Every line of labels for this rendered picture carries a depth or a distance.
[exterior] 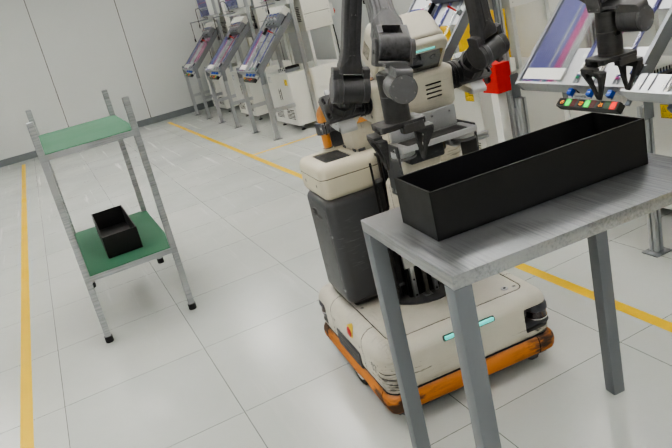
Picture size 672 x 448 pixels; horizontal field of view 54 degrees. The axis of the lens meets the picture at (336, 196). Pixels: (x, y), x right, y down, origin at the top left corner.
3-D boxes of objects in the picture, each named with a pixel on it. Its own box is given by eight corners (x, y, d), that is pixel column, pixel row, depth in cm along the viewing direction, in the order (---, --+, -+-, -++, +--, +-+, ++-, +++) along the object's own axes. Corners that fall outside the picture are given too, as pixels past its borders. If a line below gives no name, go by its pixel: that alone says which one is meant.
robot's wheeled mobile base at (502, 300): (324, 339, 270) (310, 284, 262) (459, 285, 287) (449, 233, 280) (394, 425, 208) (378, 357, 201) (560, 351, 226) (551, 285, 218)
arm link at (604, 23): (604, 3, 157) (588, 8, 154) (630, 1, 151) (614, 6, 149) (606, 32, 159) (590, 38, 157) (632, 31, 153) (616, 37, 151)
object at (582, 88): (635, 96, 267) (625, 87, 264) (525, 90, 326) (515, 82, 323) (637, 94, 267) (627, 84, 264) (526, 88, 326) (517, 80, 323)
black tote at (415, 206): (597, 153, 173) (592, 111, 169) (648, 163, 157) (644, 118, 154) (402, 222, 157) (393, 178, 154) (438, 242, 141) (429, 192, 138)
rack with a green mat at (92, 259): (106, 344, 319) (24, 124, 287) (89, 287, 400) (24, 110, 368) (197, 308, 336) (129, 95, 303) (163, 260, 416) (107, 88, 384)
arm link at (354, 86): (355, 87, 189) (336, 87, 188) (361, 66, 180) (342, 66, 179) (359, 115, 185) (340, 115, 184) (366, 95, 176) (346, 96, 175)
